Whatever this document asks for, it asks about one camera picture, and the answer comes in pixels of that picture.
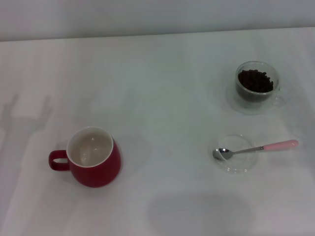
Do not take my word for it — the pink handled metal spoon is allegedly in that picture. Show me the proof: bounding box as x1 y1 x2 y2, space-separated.
212 139 299 162

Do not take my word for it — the red ceramic mug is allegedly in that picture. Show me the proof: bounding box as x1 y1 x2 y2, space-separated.
48 126 122 188

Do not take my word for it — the coffee bean pile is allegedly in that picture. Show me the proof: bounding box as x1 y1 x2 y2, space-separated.
237 69 274 101

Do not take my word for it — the small clear glass dish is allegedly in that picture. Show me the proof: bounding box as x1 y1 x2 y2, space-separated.
208 134 260 176

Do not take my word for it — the clear glass cup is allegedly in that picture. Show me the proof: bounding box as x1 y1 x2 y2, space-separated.
235 61 289 109

